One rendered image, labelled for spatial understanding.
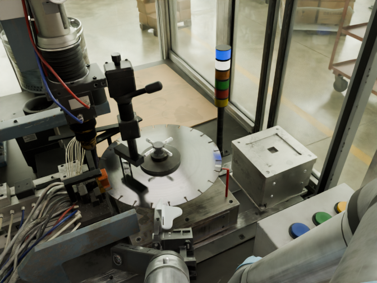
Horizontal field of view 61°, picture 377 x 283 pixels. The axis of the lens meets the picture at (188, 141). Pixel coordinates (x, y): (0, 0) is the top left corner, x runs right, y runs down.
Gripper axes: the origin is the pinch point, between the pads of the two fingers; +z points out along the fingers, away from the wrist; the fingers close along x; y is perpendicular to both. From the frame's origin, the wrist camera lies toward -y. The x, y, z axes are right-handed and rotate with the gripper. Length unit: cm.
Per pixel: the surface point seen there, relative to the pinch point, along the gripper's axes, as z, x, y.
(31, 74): 53, 44, -49
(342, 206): -0.3, 3.3, 44.2
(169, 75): 97, 46, 3
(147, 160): 10.2, 15.2, -2.9
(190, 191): 1.6, 8.7, 7.7
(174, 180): 5.0, 10.7, 3.9
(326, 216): -2.4, 1.8, 39.3
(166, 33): 110, 70, 3
